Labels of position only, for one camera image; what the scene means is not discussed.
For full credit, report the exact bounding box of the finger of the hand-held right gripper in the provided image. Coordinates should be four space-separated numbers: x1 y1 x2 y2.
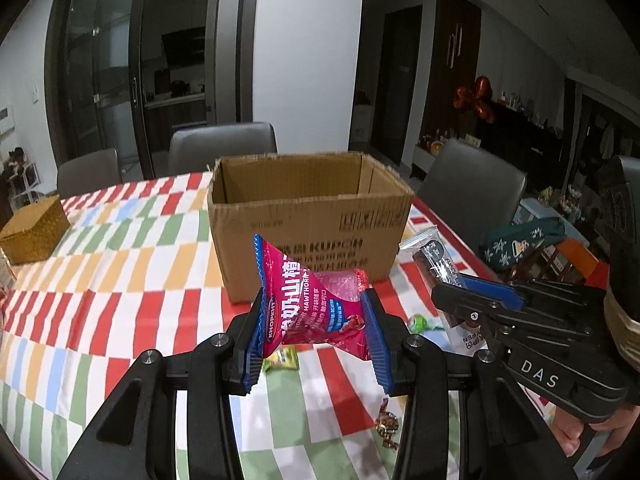
457 275 608 311
431 282 591 341

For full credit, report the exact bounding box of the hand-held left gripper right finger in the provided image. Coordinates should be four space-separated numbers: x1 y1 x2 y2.
360 287 581 480

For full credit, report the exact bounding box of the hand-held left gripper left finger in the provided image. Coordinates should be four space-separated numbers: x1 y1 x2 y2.
57 287 268 480

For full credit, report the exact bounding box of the long clear cookie packet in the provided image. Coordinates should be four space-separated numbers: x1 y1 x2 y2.
398 226 468 328

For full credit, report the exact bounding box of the pink snack packet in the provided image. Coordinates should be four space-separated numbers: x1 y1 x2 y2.
252 233 373 363

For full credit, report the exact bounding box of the brown cardboard box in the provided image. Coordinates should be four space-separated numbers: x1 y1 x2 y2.
206 151 415 304

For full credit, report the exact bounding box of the person's right hand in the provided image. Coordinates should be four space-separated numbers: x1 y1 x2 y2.
550 402 603 458

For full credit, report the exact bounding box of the small green candy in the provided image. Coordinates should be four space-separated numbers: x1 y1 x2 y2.
262 347 300 372

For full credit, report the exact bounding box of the white snack packet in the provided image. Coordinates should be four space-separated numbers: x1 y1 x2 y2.
447 327 493 361

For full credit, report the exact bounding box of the green lollipop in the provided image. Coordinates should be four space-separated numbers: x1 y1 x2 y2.
407 314 446 333

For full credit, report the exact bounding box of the green patterned cloth bag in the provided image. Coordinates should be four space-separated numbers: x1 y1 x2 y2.
479 217 568 273

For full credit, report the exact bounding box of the small dark red candy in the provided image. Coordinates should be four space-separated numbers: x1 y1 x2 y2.
375 399 401 448

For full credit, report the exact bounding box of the orange wooden chair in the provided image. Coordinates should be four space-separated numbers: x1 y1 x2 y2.
510 237 611 286

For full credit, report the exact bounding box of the grey dining chair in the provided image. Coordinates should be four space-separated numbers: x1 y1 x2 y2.
167 121 278 177
56 149 123 196
417 138 528 251

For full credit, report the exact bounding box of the colourful checked tablecloth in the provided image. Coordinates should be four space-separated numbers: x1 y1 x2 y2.
0 170 566 480

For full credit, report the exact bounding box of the dark sideboard cabinet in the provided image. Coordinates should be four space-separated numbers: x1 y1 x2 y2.
480 100 576 196

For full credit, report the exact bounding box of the orange foil balloon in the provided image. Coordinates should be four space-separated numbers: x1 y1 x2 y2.
453 76 497 124

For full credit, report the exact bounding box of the tall dark wardrobe door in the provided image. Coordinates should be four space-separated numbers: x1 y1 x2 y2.
430 0 483 141

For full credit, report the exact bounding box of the woven golden box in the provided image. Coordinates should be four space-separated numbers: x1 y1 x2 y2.
0 195 71 266

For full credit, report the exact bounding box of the small cluttered shelf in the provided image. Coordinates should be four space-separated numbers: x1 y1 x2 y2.
0 147 41 211

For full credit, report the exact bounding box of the sliding glass door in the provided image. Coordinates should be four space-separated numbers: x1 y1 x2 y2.
45 0 261 181

